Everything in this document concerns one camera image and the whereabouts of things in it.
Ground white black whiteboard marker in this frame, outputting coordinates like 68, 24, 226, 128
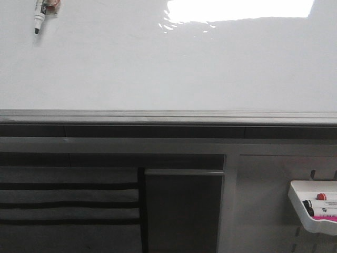
34, 0, 61, 35

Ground large white whiteboard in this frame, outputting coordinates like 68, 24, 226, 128
1, 1, 336, 125

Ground pink whiteboard eraser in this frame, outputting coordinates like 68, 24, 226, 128
312, 216, 337, 222

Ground dark grey cabinet panel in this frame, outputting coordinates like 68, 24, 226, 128
145, 169, 224, 252

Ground white pegboard panel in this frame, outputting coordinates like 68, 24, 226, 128
232, 155, 336, 252

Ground white plastic marker tray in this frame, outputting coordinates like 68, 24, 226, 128
288, 180, 336, 236

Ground grey slatted shelf rack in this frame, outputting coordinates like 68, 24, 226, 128
1, 167, 148, 252

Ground black capped marker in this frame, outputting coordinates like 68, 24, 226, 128
302, 199, 337, 217

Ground red capped marker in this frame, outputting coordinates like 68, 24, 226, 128
316, 192, 337, 202

